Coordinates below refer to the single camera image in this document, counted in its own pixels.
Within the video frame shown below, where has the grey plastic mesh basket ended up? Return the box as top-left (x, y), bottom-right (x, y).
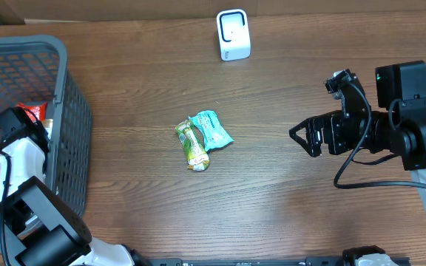
top-left (0, 35), bottom-right (92, 216)

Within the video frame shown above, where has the teal wet wipes packet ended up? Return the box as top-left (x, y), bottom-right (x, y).
top-left (189, 110), bottom-right (234, 152)

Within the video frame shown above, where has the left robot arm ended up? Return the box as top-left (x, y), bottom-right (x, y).
top-left (0, 106), bottom-right (137, 266)

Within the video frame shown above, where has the orange pasta package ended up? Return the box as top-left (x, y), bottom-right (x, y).
top-left (17, 101), bottom-right (54, 139)

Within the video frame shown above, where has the white barcode scanner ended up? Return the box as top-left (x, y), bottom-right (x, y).
top-left (216, 9), bottom-right (251, 61)

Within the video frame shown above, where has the green snack packet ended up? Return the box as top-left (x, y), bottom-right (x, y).
top-left (175, 120), bottom-right (210, 171)

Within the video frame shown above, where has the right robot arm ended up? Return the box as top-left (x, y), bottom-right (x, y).
top-left (289, 61), bottom-right (426, 211)

